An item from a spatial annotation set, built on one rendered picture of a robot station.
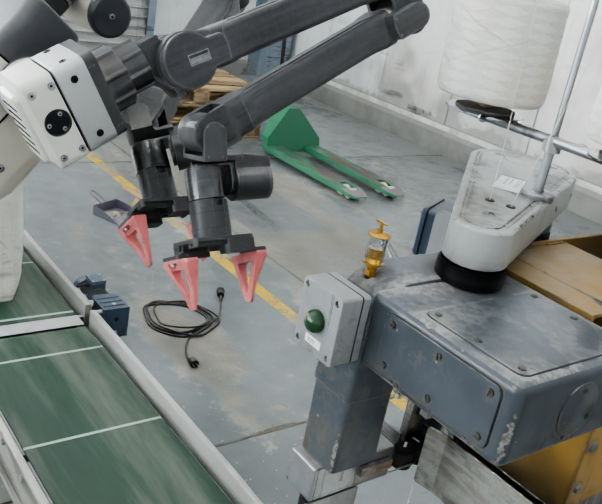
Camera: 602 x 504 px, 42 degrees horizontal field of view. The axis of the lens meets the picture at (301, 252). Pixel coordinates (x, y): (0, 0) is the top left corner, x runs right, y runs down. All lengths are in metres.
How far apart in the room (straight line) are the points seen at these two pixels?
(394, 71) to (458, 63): 7.21
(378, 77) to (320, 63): 7.36
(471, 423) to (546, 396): 0.08
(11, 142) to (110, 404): 1.29
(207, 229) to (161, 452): 1.16
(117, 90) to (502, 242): 0.53
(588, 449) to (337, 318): 0.43
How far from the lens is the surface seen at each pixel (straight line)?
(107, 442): 2.22
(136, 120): 1.32
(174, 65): 1.09
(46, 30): 1.19
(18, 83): 1.04
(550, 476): 1.20
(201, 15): 1.50
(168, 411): 2.34
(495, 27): 1.17
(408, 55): 8.27
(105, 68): 1.07
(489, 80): 1.17
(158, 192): 1.26
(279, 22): 1.18
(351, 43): 1.25
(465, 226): 0.98
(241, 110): 1.14
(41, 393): 2.41
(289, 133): 6.65
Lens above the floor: 1.70
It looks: 21 degrees down
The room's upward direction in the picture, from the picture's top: 11 degrees clockwise
